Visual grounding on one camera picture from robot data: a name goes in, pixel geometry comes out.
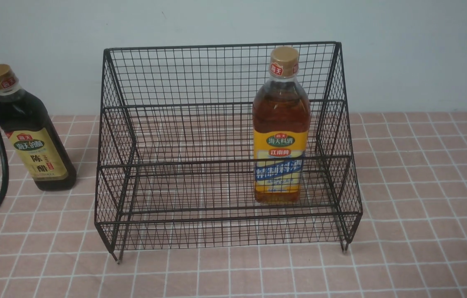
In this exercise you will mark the amber cooking wine bottle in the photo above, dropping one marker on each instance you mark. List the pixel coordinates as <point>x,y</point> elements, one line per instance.
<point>281,117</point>

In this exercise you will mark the dark vinegar bottle gold cap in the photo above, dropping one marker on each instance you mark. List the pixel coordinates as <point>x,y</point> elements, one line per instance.
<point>27,125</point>

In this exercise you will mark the pink checkered tablecloth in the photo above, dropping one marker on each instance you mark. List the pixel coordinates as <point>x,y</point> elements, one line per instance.
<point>411,242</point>

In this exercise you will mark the black wire mesh shelf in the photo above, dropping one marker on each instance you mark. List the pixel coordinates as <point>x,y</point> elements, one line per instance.
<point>176,167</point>

